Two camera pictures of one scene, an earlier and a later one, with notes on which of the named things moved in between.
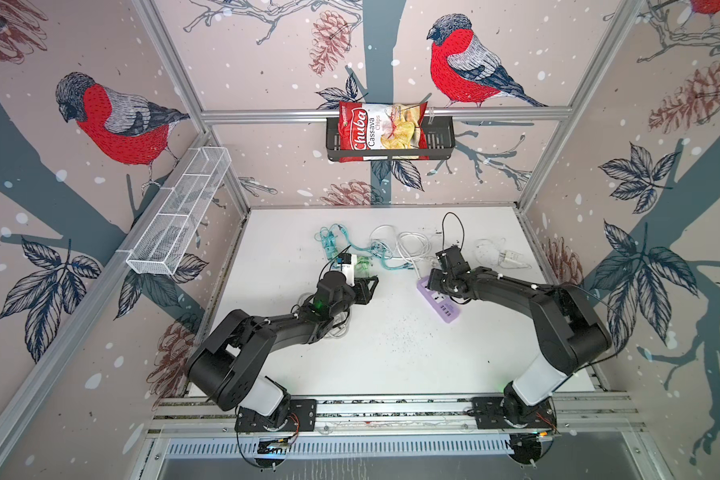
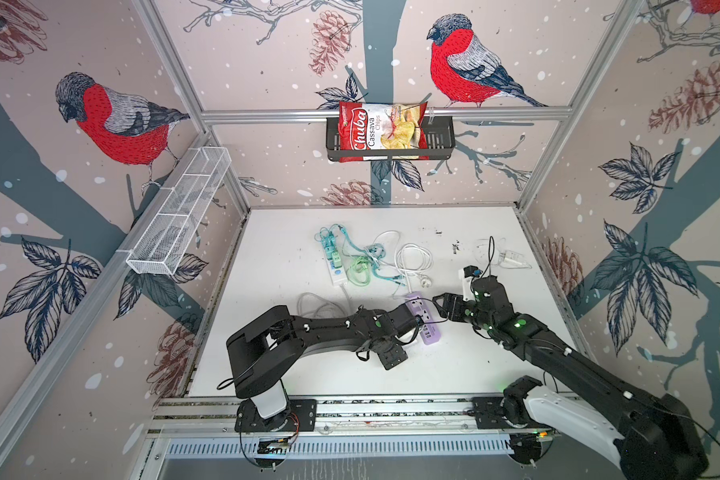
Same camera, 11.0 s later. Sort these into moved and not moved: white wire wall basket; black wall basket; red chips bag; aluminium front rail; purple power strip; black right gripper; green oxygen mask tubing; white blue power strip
Moved: purple power strip; white blue power strip; black right gripper; green oxygen mask tubing
Not moved: white wire wall basket; red chips bag; black wall basket; aluminium front rail
